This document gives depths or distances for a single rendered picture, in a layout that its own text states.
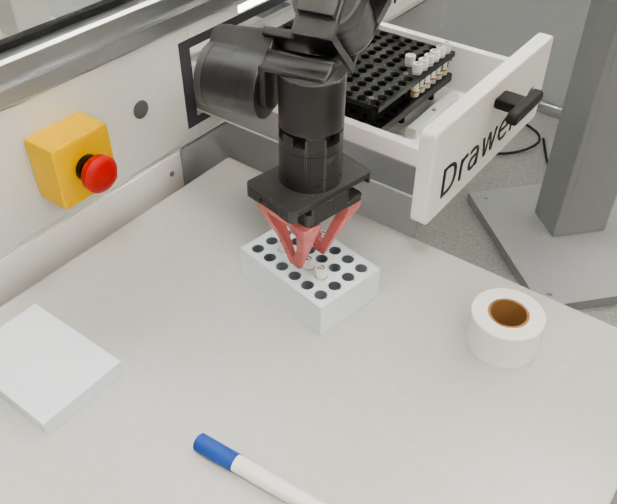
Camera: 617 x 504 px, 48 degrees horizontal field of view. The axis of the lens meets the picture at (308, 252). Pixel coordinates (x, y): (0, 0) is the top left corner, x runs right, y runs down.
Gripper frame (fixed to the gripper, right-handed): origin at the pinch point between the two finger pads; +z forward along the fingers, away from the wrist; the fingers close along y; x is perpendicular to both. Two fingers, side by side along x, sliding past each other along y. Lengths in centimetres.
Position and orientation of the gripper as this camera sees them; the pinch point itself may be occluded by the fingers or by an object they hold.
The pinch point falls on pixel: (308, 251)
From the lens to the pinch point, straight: 69.5
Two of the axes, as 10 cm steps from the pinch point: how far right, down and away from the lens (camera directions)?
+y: -7.2, 4.4, -5.4
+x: 6.9, 4.8, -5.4
